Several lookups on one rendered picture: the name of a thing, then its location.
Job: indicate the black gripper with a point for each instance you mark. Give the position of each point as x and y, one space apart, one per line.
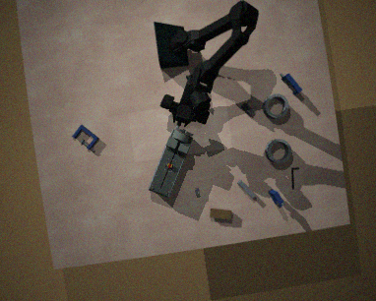
168 103

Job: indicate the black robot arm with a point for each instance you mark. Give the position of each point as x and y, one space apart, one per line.
242 14

